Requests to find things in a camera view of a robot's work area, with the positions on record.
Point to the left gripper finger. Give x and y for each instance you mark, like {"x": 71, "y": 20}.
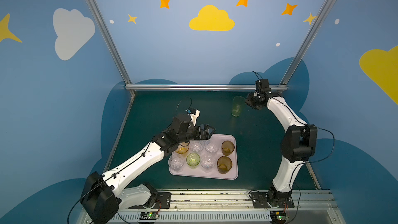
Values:
{"x": 205, "y": 134}
{"x": 207, "y": 128}

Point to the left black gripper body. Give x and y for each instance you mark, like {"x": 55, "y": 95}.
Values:
{"x": 200, "y": 131}

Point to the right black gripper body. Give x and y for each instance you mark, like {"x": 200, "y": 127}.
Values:
{"x": 253, "y": 99}

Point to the clear faceted glass back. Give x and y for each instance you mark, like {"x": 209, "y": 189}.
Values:
{"x": 212, "y": 146}

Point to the clear faceted glass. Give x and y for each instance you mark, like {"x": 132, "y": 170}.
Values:
{"x": 197, "y": 146}
{"x": 176, "y": 162}
{"x": 208, "y": 162}
{"x": 212, "y": 146}

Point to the tall yellow glass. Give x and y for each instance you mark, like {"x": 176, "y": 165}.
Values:
{"x": 182, "y": 148}

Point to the tall pale green glass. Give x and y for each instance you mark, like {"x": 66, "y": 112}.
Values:
{"x": 238, "y": 105}

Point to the small dark brown cup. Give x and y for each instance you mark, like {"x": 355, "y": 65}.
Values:
{"x": 227, "y": 148}

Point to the lilac plastic tray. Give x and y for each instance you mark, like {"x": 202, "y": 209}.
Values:
{"x": 198, "y": 172}

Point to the green faceted glass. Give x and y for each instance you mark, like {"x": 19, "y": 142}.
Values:
{"x": 193, "y": 159}

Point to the dark brown textured cup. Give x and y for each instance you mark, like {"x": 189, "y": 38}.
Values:
{"x": 224, "y": 164}

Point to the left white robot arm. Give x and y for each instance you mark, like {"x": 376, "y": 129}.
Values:
{"x": 102, "y": 196}

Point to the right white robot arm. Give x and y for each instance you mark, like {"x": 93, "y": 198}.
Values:
{"x": 297, "y": 146}

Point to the back horizontal aluminium bar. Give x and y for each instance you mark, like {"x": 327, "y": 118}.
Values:
{"x": 179, "y": 87}

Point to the left green circuit board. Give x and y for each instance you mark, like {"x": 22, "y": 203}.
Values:
{"x": 149, "y": 216}

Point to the green circuit board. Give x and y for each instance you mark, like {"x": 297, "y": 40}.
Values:
{"x": 278, "y": 217}
{"x": 149, "y": 216}

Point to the right green circuit board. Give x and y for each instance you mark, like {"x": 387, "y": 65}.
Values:
{"x": 278, "y": 217}

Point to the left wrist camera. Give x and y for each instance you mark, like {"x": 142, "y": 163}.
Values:
{"x": 194, "y": 115}

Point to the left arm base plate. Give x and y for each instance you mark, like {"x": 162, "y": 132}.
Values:
{"x": 162, "y": 200}

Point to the aluminium front rail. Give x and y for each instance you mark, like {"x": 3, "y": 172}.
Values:
{"x": 235, "y": 207}

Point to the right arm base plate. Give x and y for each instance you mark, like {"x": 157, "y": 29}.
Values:
{"x": 262, "y": 199}

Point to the left aluminium frame post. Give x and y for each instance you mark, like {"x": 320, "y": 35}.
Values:
{"x": 99, "y": 20}

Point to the aluminium frame post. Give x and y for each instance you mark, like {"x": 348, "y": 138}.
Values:
{"x": 310, "y": 36}
{"x": 99, "y": 20}

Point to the right aluminium frame post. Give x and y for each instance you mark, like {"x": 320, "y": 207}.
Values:
{"x": 310, "y": 36}

